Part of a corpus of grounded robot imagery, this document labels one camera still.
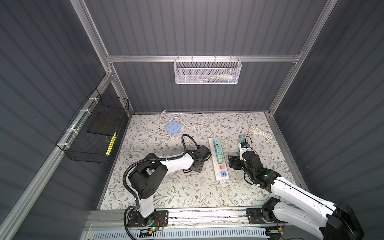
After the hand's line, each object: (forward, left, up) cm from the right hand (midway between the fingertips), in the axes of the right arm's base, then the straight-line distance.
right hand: (236, 156), depth 83 cm
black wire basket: (+2, +73, +18) cm, 76 cm away
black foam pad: (+12, +72, +17) cm, 74 cm away
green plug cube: (0, +9, -4) cm, 9 cm away
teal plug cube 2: (+10, +9, -5) cm, 14 cm away
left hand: (0, +23, -11) cm, 25 cm away
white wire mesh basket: (+75, +13, +10) cm, 77 cm away
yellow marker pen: (-4, +62, +18) cm, 65 cm away
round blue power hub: (+28, +39, -8) cm, 49 cm away
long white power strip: (-5, +8, -9) cm, 13 cm away
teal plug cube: (+14, +10, -4) cm, 17 cm away
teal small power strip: (+18, -9, -8) cm, 22 cm away
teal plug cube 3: (+5, +9, -4) cm, 11 cm away
